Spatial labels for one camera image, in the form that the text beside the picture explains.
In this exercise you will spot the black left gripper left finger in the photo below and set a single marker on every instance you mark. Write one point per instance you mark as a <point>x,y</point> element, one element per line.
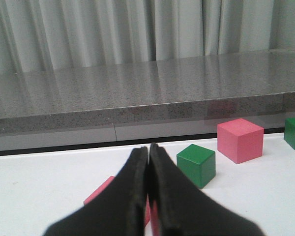
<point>119,210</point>

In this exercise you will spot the grey stone counter ledge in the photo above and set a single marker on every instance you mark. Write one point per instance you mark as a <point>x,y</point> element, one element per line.
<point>155,99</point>

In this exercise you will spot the grey-green curtain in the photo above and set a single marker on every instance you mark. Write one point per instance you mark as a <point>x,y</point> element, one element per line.
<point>37,35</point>

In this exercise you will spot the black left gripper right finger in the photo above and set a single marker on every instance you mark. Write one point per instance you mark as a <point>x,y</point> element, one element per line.
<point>179,208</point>

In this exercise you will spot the pink wooden cube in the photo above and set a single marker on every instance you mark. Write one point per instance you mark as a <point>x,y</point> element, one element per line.
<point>240,140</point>

